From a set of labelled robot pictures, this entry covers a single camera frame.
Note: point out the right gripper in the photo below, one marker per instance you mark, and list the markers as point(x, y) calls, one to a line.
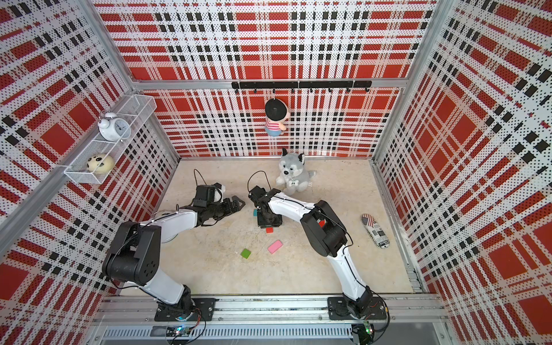
point(262, 223)

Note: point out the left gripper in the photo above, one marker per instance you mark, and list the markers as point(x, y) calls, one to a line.
point(228, 208)

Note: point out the light pink block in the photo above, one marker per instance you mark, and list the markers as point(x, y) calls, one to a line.
point(275, 246)

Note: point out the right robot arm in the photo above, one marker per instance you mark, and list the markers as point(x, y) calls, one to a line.
point(326, 234)

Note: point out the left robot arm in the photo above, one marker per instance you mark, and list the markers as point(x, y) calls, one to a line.
point(134, 254)

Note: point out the grey husky plush toy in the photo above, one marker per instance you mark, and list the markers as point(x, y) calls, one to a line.
point(294, 175)

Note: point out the green cube left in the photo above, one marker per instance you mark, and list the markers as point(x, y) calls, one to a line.
point(245, 253)

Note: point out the white alarm clock on shelf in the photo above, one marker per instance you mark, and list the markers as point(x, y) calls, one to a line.
point(113, 128)

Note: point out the panda face ball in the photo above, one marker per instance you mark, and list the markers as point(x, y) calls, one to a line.
point(100, 164)

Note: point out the left electronics board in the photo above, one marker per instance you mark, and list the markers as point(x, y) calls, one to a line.
point(177, 331)

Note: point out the electronics board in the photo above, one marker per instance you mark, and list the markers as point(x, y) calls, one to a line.
point(177, 331)
point(362, 333)

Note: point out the right electronics board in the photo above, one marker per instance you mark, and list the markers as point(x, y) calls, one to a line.
point(362, 333)

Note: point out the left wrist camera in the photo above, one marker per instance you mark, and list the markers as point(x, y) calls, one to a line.
point(219, 191)

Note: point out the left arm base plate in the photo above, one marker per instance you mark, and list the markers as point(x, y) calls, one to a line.
point(189, 309)

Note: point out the black hook rail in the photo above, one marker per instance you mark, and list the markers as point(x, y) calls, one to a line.
point(280, 85)

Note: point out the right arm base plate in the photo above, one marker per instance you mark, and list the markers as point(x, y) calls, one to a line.
point(341, 308)

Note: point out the white wire shelf basket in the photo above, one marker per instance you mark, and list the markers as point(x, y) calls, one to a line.
point(136, 109)

